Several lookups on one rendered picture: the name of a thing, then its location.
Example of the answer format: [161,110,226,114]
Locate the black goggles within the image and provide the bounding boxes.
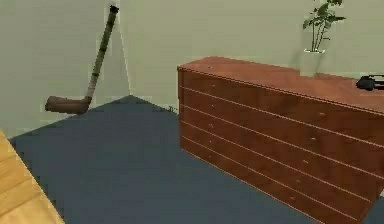
[355,74,384,92]

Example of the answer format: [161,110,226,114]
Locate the red-brown chest of drawers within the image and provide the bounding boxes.
[176,55,384,224]

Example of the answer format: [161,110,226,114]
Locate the brown hockey stick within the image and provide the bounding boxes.
[44,4,120,116]

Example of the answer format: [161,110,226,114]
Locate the green plant in glass vase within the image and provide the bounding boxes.
[298,0,347,78]

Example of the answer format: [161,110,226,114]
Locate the light wooden furniture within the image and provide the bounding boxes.
[0,130,65,224]

